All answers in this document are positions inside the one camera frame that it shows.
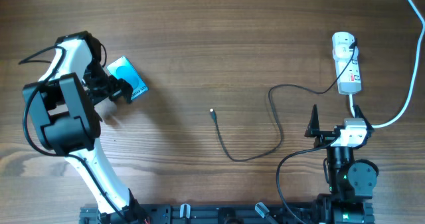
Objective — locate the white power strip socket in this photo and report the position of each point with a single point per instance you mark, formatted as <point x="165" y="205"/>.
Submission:
<point x="345" y="54"/>

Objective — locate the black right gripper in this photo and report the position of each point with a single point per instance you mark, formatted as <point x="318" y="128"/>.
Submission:
<point x="325" y="137"/>

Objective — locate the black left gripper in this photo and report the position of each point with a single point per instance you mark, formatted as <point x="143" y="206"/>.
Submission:
<point x="125" y="90"/>

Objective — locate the teal Galaxy smartphone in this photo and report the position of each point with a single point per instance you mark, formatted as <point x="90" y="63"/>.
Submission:
<point x="123" y="68"/>

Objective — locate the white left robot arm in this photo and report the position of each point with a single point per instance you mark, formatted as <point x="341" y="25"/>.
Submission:
<point x="60" y="120"/>

